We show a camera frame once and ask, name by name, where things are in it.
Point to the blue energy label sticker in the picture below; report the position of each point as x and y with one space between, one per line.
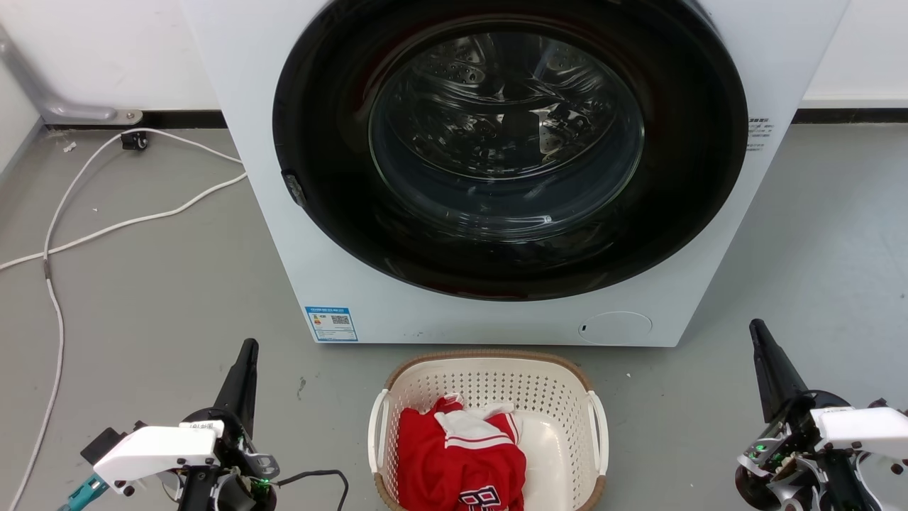
331 323

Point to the black round glass washer door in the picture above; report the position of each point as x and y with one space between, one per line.
511 142

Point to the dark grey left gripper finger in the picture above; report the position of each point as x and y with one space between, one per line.
240 387

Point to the small black floor plug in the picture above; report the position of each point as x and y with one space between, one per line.
133 140

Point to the white front-load washing machine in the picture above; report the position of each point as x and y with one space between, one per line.
496 319

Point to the grey metal pipe bracket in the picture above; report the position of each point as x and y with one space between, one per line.
64 108

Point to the small printed text label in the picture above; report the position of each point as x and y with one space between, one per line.
758 134

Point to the round white filter cover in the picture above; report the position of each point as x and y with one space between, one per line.
614 328

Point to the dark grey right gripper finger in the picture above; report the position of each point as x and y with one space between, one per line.
774 372

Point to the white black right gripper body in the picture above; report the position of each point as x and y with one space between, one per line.
844 433

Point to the white plastic laundry basket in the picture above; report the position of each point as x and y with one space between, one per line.
496 387

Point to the red and white jersey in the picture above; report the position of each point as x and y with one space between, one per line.
447 468

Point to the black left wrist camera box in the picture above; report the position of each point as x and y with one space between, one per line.
101 444

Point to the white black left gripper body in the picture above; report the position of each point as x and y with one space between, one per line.
159 451

